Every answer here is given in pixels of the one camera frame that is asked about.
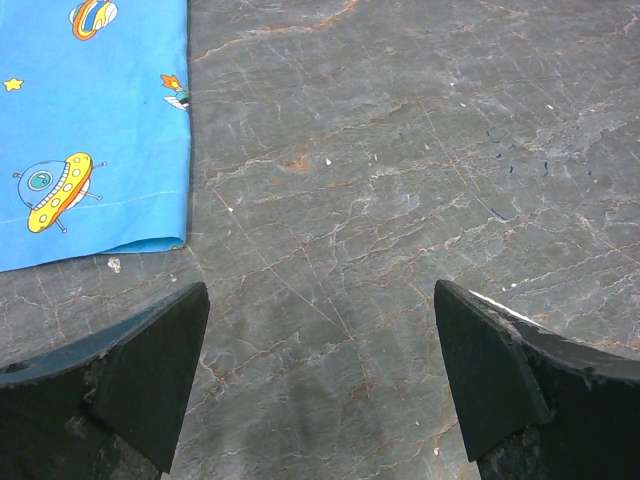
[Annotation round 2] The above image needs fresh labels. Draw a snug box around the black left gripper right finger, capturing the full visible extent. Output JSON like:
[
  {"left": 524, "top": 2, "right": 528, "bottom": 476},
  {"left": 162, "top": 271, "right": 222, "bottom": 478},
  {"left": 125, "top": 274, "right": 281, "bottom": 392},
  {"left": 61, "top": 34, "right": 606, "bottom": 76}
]
[{"left": 434, "top": 280, "right": 639, "bottom": 479}]

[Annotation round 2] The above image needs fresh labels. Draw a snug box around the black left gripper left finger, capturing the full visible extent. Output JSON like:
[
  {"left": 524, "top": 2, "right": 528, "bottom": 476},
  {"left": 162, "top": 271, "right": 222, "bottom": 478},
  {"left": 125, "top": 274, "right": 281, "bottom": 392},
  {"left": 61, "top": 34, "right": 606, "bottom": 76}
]
[{"left": 1, "top": 282, "right": 210, "bottom": 479}]

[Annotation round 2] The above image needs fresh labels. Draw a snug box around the blue patterned cloth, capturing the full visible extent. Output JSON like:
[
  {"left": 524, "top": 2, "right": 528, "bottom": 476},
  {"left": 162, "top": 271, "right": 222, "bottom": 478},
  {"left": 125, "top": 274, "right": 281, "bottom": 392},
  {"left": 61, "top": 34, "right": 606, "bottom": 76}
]
[{"left": 1, "top": 1, "right": 191, "bottom": 271}]

